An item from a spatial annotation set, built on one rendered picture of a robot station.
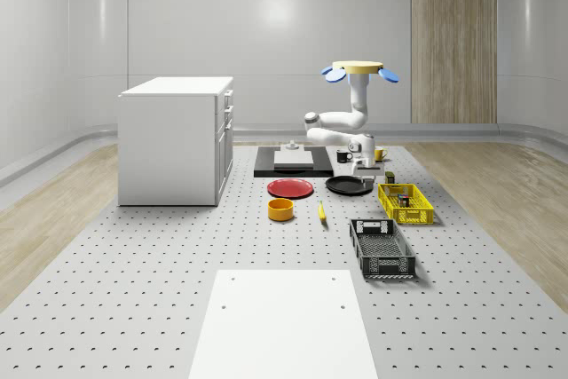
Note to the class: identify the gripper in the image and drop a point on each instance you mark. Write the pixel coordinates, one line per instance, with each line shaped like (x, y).
(369, 168)

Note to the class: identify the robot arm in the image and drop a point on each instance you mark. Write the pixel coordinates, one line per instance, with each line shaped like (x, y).
(341, 120)

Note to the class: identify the yellow mug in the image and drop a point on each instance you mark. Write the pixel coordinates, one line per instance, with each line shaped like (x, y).
(380, 155)

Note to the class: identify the black plate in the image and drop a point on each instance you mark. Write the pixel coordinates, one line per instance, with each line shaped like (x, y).
(348, 186)

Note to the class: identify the black mug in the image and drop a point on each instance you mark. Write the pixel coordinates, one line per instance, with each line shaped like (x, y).
(342, 156)

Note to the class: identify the puzzle cube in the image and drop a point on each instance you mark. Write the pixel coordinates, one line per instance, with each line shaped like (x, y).
(403, 200)

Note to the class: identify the banana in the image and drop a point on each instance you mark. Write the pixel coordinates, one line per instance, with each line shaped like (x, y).
(322, 214)

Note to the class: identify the yellow basket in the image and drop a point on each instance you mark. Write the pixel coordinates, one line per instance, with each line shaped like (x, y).
(415, 215)

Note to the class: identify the red plate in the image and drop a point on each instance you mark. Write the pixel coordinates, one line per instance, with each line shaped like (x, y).
(290, 187)

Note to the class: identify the dark grey basket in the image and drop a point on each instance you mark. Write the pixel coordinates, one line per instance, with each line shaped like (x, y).
(386, 266)

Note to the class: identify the yellow bowl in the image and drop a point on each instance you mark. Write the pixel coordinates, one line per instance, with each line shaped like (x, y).
(280, 212)

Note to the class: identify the black stove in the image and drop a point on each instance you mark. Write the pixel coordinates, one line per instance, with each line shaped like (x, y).
(266, 163)

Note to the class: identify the white board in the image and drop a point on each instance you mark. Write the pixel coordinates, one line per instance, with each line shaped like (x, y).
(284, 330)

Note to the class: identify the white cabinet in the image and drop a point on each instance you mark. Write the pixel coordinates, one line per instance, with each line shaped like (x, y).
(168, 148)

